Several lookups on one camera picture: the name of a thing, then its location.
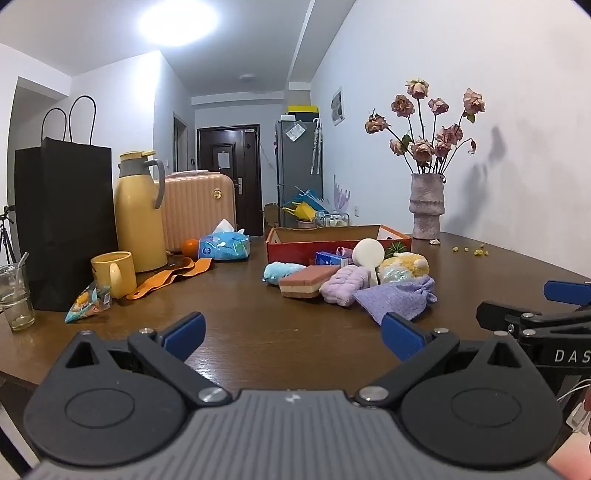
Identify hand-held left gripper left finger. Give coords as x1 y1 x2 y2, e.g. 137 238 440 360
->
65 311 232 408

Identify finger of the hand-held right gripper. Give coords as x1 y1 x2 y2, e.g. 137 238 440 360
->
476 300 544 333
544 280 591 306

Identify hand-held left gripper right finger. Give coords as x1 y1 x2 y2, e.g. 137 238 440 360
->
353 312 536 409

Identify purple drawstring pouch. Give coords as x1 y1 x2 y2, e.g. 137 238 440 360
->
353 275 437 326

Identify yellow white plush toy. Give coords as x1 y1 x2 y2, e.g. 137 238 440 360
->
378 252 430 285

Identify purple fluffy headband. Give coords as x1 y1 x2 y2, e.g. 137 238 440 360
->
320 266 373 306

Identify white round puff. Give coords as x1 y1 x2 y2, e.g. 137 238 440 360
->
352 237 385 270

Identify pink layered sponge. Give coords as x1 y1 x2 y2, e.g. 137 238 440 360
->
278 265 342 299

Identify blue plush toy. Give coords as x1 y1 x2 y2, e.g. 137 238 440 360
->
263 261 307 288

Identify red cardboard box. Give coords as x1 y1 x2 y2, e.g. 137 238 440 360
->
265 224 412 267

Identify person's right forearm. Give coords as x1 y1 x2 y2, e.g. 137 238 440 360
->
547 438 591 480

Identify blue tissue pack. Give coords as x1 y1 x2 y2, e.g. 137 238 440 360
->
198 219 251 262

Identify yellow mug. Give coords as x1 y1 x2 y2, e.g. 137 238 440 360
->
90 251 138 300

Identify colourful snack packet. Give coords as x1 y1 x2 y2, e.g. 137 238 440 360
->
64 282 113 323

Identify blue handkerchief packet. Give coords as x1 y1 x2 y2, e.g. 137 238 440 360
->
315 251 351 269

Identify yellow thermos jug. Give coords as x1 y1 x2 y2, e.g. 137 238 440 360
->
114 150 168 273

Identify pink ribbed suitcase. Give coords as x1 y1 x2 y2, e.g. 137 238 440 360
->
158 170 236 253

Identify pink textured vase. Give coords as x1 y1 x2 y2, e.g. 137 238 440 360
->
409 172 447 241

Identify purple feather decoration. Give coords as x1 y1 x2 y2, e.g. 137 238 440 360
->
333 175 352 214

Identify yellow watering can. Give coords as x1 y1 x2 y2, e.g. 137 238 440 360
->
282 186 324 223

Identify black paper bag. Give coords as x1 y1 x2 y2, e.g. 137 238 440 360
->
15 95 119 313

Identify dark brown door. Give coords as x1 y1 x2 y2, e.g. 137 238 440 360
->
197 124 262 236

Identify glass cup with straw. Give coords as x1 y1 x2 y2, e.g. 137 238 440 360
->
0 252 36 332

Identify dried pink roses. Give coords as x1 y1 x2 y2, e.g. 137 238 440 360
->
365 79 486 175

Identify grey fridge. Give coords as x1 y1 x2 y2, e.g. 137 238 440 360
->
275 119 324 228

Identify black tripod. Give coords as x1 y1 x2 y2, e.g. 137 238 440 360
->
0 205 17 265

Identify white folded umbrella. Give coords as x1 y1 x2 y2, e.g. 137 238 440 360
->
311 117 323 175

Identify bright ceiling light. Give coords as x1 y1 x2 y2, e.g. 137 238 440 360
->
138 0 219 47

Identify orange strap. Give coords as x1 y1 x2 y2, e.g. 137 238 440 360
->
126 257 214 301

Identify white cable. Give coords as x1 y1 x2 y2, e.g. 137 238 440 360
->
556 378 591 435

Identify wire storage rack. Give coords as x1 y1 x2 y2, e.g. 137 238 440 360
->
316 211 350 228

